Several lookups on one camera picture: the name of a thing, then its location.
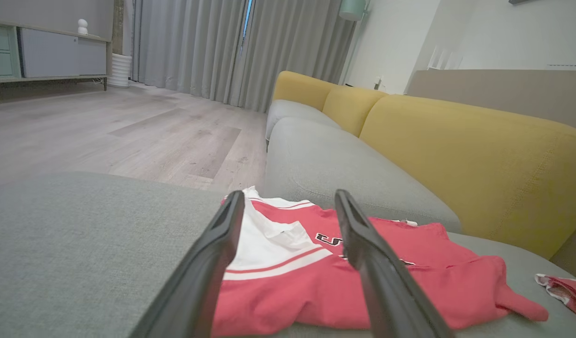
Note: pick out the floor lamp teal shade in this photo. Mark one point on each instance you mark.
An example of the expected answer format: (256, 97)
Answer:
(351, 9)

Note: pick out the white ribbed bin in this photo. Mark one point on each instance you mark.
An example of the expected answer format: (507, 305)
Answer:
(120, 70)

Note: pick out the small white figurine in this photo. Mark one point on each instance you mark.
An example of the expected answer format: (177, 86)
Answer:
(82, 27)

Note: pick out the grey sofa seat cushion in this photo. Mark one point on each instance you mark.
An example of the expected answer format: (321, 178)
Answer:
(292, 112)
(325, 164)

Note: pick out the grey curtain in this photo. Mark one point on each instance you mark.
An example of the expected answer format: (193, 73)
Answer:
(189, 47)
(297, 42)

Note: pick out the red shirt white striped sleeves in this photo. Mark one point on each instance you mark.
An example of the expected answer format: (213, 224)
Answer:
(292, 291)

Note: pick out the grey low sideboard cabinet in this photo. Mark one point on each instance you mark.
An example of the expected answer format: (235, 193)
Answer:
(49, 54)

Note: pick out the beige partition panel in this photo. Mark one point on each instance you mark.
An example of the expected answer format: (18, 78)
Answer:
(504, 89)

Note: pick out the red Bulls 23 jersey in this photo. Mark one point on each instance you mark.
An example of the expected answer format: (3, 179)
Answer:
(572, 293)

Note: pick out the wide yellow sofa back cushion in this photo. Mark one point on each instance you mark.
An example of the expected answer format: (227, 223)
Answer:
(480, 169)

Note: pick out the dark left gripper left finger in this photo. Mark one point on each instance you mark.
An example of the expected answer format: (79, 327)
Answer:
(194, 291)

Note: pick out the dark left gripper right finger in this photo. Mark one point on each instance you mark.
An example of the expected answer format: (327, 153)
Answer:
(391, 300)

